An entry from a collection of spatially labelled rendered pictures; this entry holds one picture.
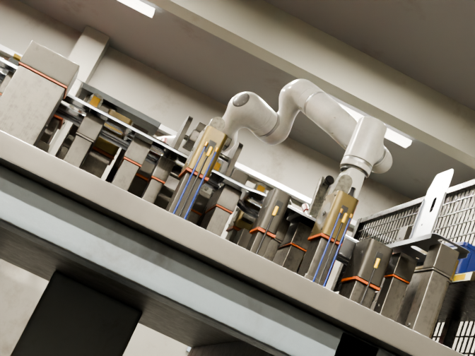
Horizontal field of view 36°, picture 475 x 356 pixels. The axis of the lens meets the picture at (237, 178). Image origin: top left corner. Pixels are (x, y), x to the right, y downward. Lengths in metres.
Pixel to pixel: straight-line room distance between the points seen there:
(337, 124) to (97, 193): 1.11
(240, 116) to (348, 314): 1.19
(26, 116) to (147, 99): 7.35
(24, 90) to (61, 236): 0.59
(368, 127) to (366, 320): 0.90
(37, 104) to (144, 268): 0.63
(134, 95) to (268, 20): 2.76
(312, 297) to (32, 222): 0.46
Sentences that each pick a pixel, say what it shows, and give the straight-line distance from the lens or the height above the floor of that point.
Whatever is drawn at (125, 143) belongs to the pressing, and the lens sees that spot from 2.00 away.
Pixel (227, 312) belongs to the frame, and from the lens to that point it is 1.20.
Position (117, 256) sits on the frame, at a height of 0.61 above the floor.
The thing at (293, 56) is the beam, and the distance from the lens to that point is 6.69.
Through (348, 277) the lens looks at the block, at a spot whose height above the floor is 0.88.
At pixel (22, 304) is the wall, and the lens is 8.46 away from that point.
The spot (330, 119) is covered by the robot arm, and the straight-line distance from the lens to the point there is 2.13.
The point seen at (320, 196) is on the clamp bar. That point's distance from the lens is 2.19.
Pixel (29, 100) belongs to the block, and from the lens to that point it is 1.70.
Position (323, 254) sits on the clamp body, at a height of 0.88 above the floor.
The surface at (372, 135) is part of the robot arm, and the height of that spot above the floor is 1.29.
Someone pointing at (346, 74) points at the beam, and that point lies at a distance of 6.80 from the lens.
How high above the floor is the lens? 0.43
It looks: 18 degrees up
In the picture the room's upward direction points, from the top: 24 degrees clockwise
